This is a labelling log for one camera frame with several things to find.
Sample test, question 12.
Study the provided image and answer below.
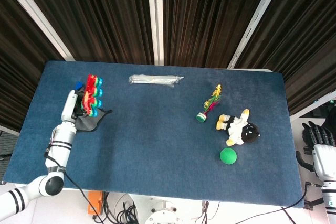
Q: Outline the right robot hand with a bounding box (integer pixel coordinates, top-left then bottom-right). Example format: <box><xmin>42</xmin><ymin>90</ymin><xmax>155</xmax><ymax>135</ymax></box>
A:
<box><xmin>296</xmin><ymin>121</ymin><xmax>336</xmax><ymax>182</ymax></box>

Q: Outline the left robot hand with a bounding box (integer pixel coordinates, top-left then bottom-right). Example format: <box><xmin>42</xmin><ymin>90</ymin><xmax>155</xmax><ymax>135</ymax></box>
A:
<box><xmin>61</xmin><ymin>89</ymin><xmax>89</xmax><ymax>124</ymax></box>

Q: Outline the red green hand clapper toy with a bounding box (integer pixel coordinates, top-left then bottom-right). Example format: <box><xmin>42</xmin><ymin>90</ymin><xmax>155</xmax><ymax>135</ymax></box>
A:
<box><xmin>80</xmin><ymin>73</ymin><xmax>104</xmax><ymax>118</ymax></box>

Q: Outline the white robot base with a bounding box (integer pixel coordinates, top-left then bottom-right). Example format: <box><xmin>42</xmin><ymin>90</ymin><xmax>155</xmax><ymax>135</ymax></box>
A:
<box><xmin>144</xmin><ymin>195</ymin><xmax>184</xmax><ymax>224</ymax></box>

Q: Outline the grey cloth with black edge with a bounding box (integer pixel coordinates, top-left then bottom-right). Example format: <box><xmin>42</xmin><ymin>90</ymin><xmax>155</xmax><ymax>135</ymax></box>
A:
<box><xmin>75</xmin><ymin>84</ymin><xmax>113</xmax><ymax>132</ymax></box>

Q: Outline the bundle of clear wrapped straws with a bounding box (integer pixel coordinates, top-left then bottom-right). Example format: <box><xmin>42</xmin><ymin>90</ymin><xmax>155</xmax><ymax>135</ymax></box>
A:
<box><xmin>128</xmin><ymin>74</ymin><xmax>185</xmax><ymax>88</ymax></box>

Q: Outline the black white plush toy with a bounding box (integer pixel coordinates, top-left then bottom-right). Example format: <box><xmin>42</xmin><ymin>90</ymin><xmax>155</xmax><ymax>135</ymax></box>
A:
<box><xmin>216</xmin><ymin>108</ymin><xmax>262</xmax><ymax>147</ymax></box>

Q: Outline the green ball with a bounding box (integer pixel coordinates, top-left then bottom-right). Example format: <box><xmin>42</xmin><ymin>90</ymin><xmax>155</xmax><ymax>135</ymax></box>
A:
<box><xmin>219</xmin><ymin>147</ymin><xmax>238</xmax><ymax>165</ymax></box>

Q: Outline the orange box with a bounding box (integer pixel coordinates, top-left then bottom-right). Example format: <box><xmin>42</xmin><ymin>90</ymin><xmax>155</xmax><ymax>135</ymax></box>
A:
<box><xmin>87</xmin><ymin>191</ymin><xmax>103</xmax><ymax>216</ymax></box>

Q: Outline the dark brown curtain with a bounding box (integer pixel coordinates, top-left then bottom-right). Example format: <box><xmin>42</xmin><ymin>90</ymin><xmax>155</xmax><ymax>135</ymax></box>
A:
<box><xmin>0</xmin><ymin>0</ymin><xmax>336</xmax><ymax>130</ymax></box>

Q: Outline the blue table cloth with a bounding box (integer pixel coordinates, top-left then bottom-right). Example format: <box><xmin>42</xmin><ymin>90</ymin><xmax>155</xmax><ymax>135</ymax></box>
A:
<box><xmin>4</xmin><ymin>60</ymin><xmax>305</xmax><ymax>208</ymax></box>

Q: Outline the colourful feather shuttlecock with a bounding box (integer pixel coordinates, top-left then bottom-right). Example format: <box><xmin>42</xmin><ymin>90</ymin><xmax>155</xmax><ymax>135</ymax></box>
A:
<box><xmin>196</xmin><ymin>84</ymin><xmax>223</xmax><ymax>124</ymax></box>

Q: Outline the white frame post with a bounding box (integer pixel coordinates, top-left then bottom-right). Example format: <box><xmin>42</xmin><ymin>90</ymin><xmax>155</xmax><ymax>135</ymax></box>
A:
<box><xmin>0</xmin><ymin>0</ymin><xmax>75</xmax><ymax>61</ymax></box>
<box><xmin>227</xmin><ymin>0</ymin><xmax>283</xmax><ymax>69</ymax></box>
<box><xmin>146</xmin><ymin>0</ymin><xmax>165</xmax><ymax>66</ymax></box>
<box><xmin>289</xmin><ymin>97</ymin><xmax>336</xmax><ymax>122</ymax></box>

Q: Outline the black cable bundle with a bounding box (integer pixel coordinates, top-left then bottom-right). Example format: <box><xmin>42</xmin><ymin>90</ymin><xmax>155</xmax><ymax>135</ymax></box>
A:
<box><xmin>103</xmin><ymin>192</ymin><xmax>140</xmax><ymax>224</ymax></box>

